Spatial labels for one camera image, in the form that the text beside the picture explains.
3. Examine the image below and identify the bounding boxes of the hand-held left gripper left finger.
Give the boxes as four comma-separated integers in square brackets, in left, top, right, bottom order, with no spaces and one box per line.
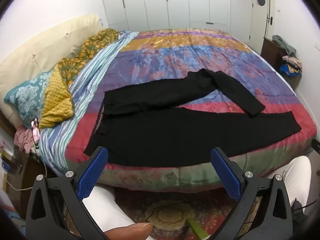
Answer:
[25,146,109,240]

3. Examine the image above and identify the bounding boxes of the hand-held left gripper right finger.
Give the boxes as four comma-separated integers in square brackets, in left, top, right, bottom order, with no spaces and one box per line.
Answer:
[210,147,293,240]

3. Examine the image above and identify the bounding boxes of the black pants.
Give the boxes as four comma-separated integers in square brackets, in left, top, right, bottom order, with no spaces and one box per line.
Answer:
[84,69,302,167]

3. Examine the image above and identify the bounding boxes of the person's left hand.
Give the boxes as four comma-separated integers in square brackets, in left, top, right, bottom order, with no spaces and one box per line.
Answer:
[104,222,153,240]

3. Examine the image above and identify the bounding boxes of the person's left leg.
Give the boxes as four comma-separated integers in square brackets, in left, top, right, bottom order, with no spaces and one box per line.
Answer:
[82,186,150,233]

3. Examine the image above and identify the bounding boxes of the person's leg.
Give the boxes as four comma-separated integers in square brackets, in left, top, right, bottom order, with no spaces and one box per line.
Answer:
[82,186,150,233]
[271,155,312,215]

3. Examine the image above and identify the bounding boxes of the green strip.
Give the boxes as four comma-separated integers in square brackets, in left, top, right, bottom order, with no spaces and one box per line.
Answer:
[186,217,209,239]

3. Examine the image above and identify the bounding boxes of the person's right leg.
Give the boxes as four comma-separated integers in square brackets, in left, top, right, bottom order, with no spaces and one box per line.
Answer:
[271,155,312,215]

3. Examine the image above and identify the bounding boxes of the dark wooden nightstand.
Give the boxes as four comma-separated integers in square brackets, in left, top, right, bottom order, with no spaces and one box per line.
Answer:
[0,145,50,220]

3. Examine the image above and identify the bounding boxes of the patterned rug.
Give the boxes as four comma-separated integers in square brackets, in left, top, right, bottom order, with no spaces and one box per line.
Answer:
[65,187,263,240]

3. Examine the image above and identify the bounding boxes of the pink cloth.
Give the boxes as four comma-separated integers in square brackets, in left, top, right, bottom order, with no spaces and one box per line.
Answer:
[14,126,38,153]

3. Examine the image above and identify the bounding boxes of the mustard dotted pillow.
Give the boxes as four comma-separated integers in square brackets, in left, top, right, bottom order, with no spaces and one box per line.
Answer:
[39,66,75,129]

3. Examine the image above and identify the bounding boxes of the striped blue sheet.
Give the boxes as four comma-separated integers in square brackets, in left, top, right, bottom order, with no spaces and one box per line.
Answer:
[40,31,139,170]

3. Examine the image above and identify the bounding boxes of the teal floral pillow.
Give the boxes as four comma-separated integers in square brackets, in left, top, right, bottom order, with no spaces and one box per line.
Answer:
[4,71,54,127]

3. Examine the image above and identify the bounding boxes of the orange floral green cloth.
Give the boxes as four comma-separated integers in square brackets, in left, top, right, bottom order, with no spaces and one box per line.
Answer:
[57,28,120,80]

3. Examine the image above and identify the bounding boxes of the colourful patterned bedspread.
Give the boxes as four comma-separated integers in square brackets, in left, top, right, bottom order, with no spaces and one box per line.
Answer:
[40,29,318,193]

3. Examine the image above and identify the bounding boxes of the pile of folded clothes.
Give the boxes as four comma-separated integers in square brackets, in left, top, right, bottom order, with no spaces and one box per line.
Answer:
[279,55,303,77]

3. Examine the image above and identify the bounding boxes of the dark wooden dresser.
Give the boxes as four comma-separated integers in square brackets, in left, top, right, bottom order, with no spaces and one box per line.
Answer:
[260,37,302,90]

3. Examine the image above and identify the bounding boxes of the cream padded headboard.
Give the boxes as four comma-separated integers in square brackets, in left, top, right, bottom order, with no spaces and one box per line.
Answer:
[0,14,103,128]

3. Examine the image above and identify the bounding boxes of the grey green garment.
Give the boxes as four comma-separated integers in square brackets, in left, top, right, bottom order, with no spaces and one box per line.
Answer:
[272,34,297,57]

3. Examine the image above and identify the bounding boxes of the white door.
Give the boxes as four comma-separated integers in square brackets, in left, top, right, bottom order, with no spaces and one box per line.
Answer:
[250,0,272,40]

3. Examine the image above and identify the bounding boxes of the white wardrobe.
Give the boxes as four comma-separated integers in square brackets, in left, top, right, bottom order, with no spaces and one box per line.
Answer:
[99,0,230,33]

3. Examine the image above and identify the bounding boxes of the white cable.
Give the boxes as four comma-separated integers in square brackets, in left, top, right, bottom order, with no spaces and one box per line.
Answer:
[0,162,48,192]

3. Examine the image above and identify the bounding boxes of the black cable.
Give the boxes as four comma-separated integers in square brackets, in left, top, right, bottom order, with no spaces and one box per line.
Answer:
[292,197,319,210]

